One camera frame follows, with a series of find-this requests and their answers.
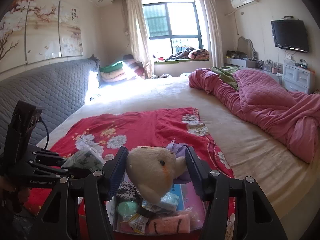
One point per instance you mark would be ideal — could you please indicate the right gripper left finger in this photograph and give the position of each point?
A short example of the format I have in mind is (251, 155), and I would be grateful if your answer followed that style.
(100, 187)

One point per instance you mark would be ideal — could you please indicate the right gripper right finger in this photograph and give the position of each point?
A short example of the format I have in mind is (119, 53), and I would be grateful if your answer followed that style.
(215, 188)

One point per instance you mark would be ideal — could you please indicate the green tissue pack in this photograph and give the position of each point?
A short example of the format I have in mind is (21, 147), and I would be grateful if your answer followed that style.
(87, 158)

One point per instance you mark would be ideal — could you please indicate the beige plush toy purple bow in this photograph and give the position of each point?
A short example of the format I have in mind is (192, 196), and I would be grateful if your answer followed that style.
(153, 170)

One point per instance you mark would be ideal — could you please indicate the leopard print fabric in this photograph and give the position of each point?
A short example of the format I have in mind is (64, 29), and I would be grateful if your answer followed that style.
(128, 191)

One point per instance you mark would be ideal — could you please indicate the mint green round puff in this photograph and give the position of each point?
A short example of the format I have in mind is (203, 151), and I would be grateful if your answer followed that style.
(127, 208)

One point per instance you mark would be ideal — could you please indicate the flat cardboard tray box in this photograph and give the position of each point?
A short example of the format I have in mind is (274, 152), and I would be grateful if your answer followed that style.
(160, 214)

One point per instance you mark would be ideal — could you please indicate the blue tissue pack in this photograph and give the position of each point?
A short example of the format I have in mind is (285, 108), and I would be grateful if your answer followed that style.
(169, 202)

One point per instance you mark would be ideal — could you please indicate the pink knitted pouch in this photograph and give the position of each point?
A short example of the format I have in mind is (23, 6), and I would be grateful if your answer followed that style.
(168, 225)

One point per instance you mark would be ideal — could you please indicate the red floral bedsheet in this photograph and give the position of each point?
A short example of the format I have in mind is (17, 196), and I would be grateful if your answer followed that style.
(108, 132)

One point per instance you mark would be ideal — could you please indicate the small snack packets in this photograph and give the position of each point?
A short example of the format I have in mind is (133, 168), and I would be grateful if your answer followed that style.
(139, 220)

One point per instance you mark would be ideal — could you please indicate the grey quilted headboard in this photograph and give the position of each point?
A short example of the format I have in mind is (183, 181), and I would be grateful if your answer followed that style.
(60, 89)

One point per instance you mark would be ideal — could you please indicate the pink quilted duvet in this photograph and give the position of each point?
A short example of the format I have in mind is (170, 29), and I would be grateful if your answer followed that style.
(292, 118)

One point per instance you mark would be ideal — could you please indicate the green blanket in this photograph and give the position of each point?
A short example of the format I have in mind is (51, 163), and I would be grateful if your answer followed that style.
(225, 73)

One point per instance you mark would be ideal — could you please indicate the stack of folded blankets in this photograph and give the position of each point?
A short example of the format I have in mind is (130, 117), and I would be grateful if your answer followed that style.
(124, 70)

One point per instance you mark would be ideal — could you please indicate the bedding on window sill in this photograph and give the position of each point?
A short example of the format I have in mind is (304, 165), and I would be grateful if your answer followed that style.
(188, 54)

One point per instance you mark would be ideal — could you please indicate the white drawer cabinet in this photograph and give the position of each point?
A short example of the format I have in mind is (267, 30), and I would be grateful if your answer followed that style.
(296, 79)

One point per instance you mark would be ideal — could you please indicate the vanity mirror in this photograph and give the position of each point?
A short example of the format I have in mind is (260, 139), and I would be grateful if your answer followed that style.
(245, 46)

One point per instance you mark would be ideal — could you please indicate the left cream curtain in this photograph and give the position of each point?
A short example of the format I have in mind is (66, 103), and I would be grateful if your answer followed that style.
(139, 38)

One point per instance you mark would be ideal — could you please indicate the cream curtain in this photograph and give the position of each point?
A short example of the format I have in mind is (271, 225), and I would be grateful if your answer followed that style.
(139, 38)
(213, 31)

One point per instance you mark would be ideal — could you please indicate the right cream curtain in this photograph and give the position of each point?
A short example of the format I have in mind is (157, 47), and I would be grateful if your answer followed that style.
(213, 31)

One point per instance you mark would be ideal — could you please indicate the blossom wall painting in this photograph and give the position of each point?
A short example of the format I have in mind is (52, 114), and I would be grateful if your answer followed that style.
(39, 30)

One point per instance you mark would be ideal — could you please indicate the window with dark frame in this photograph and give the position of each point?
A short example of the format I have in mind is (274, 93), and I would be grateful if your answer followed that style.
(172, 27)

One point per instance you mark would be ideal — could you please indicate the wall mounted television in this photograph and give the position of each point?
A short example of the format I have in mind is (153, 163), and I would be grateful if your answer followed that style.
(290, 35)

